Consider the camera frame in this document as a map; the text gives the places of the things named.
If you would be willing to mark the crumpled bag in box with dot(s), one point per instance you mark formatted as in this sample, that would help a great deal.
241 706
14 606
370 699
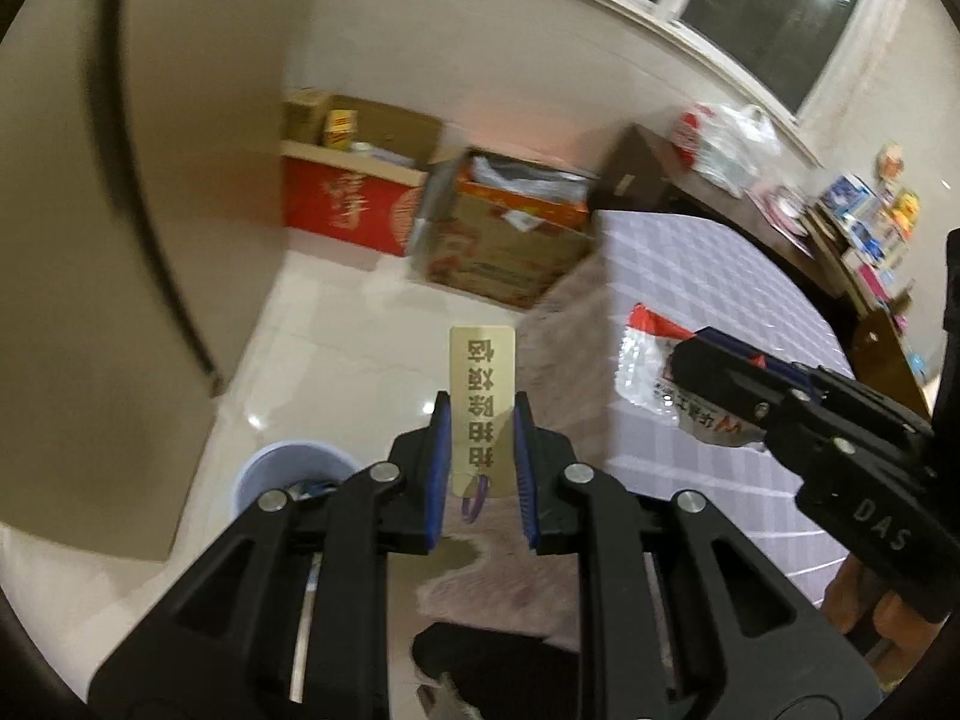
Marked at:
525 176

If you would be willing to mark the beige door with black strip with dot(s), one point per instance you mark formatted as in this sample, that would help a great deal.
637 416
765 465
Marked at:
67 240

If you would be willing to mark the person's right hand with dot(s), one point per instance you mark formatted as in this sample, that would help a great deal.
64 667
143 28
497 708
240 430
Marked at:
862 600

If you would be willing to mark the wooden shelf with items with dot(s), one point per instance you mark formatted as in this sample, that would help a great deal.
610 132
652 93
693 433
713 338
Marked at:
870 225

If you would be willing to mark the clear plastic wrapper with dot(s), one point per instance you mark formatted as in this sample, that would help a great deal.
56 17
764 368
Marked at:
643 367

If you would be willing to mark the lavender checked blanket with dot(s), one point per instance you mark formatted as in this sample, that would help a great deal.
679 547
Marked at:
712 262

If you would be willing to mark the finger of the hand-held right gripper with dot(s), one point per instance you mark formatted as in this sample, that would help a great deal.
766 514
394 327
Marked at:
720 382
757 360

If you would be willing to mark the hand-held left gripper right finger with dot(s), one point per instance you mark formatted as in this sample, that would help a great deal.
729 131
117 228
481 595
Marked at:
526 480

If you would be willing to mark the white framed window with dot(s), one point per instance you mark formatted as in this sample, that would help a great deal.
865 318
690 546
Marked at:
750 7

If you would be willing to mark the plain open cardboard box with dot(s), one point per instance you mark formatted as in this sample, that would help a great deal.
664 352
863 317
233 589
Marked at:
397 131

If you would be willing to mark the white plastic bag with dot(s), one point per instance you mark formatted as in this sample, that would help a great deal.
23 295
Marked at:
731 146

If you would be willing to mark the orange printed cardboard box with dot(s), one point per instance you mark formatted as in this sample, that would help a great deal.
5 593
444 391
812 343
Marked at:
495 251

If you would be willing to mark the red printed box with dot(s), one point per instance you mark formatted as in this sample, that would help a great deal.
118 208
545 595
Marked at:
345 202

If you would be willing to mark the dark cloth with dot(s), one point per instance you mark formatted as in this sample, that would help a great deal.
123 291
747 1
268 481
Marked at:
495 660

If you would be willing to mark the yellow packet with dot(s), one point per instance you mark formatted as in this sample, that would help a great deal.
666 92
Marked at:
339 129

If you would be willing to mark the gold tag with purple loop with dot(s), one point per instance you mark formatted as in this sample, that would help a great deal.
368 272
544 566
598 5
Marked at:
484 405

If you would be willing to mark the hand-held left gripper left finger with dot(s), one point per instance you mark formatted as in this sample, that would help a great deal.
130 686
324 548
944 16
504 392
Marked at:
439 480

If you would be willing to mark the lavender plastic bin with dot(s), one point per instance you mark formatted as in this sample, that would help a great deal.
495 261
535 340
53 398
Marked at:
274 465

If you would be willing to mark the pink fluffy blanket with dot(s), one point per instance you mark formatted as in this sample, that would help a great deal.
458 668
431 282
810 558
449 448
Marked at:
487 592

